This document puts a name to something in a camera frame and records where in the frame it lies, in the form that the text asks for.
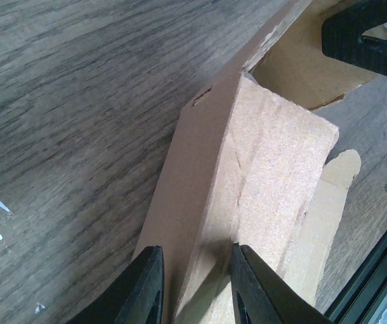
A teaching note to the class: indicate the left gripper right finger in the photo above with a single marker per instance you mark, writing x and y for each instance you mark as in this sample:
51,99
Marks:
261,296

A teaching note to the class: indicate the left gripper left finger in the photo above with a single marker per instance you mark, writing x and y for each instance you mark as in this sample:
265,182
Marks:
135,296

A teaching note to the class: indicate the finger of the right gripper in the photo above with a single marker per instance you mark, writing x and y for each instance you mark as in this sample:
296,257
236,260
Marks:
344,38

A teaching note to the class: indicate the cardboard box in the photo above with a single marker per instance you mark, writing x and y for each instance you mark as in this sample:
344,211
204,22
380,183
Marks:
248,164

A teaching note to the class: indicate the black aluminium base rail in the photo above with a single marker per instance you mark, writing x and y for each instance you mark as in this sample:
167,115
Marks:
364,298

